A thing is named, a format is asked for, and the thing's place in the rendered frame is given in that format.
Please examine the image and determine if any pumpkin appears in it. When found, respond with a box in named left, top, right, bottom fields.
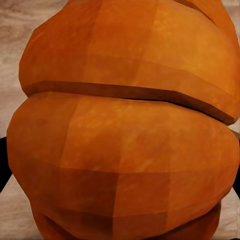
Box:
left=6, top=0, right=240, bottom=240

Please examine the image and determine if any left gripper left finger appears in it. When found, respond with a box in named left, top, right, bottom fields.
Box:
left=0, top=137, right=13, bottom=193

